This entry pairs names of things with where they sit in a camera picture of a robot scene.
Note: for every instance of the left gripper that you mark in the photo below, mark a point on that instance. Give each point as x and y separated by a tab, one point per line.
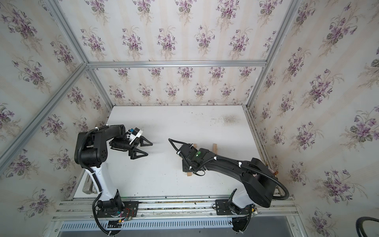
133	147

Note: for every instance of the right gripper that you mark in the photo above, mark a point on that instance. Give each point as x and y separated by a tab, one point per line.
184	168

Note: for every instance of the wooden block top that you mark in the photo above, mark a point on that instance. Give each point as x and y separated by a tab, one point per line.
215	149

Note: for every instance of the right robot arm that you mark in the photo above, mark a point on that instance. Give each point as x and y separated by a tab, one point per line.
260	184

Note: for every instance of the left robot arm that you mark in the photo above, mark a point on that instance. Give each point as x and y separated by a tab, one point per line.
91	154

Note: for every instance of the grey objects beside table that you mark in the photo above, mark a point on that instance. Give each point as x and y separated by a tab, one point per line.
88	185

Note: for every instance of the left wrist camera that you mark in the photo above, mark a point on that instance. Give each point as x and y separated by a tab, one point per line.
133	134

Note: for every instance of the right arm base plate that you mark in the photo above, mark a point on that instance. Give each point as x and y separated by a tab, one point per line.
226	207

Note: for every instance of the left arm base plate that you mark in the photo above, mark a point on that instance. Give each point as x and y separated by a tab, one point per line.
128	210

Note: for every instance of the aluminium front rail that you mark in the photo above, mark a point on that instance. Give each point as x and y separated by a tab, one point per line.
168	207

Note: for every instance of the aluminium cage frame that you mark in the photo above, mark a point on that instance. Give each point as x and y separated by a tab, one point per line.
142	53

